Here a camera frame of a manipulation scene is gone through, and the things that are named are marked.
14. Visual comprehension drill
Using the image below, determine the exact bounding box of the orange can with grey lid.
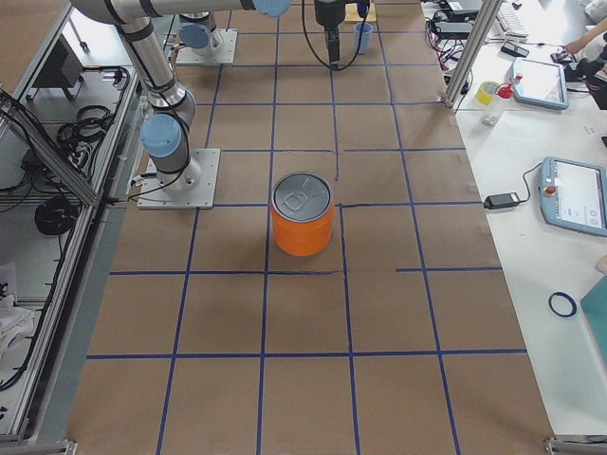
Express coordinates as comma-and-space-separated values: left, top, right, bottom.
271, 172, 335, 257

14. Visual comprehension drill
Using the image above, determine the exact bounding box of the teach pendant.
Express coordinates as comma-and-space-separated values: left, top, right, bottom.
510, 57, 569, 110
539, 156, 606, 237

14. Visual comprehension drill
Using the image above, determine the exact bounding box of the black smartphone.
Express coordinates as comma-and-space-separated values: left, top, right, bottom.
500, 42, 529, 58

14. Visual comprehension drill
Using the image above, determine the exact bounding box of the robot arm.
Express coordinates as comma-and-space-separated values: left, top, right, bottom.
178, 12, 224, 55
71, 1, 291, 119

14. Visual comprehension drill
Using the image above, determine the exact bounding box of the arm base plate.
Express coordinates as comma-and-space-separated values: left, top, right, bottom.
175, 24, 238, 66
138, 148, 221, 209

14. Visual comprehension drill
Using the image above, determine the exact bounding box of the aluminium frame post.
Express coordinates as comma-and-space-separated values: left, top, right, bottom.
443, 0, 502, 107

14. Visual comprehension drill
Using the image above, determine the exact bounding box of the black power adapter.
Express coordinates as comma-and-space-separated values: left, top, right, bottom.
483, 192, 521, 209

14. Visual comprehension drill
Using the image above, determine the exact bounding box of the far teach pendant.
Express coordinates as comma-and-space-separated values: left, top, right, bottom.
510, 57, 569, 110

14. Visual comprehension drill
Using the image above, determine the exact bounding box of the blue tape ring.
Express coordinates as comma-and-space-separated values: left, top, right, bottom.
548, 291, 579, 319

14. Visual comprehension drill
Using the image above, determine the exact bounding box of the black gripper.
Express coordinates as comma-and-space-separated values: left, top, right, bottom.
314, 0, 346, 70

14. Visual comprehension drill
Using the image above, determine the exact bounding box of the wooden cup stand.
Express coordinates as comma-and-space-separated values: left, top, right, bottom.
344, 1, 377, 23

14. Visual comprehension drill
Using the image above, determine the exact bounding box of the light blue cup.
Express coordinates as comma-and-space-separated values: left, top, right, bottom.
353, 22, 374, 55

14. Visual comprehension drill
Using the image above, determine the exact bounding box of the yellow tape roll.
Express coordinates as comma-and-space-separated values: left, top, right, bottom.
475, 81, 499, 106

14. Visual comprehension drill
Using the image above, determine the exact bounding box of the near teach pendant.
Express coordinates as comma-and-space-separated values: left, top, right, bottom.
539, 156, 606, 237

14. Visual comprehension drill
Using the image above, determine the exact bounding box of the red capped bottle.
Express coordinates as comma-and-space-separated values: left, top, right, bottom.
495, 78, 521, 100

